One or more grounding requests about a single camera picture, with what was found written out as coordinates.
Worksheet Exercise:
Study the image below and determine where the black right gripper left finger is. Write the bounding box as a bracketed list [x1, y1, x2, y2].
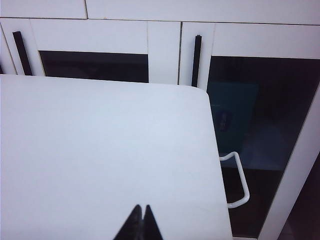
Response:
[113, 204, 143, 240]

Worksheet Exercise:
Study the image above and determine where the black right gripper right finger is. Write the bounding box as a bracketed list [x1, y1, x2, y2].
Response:
[143, 204, 163, 240]

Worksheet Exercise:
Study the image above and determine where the white metal handle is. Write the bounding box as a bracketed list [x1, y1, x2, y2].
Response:
[219, 151, 251, 210]

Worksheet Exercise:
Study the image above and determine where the black vertical door handle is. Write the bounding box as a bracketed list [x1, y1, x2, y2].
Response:
[12, 31, 33, 76]
[190, 34, 203, 88]

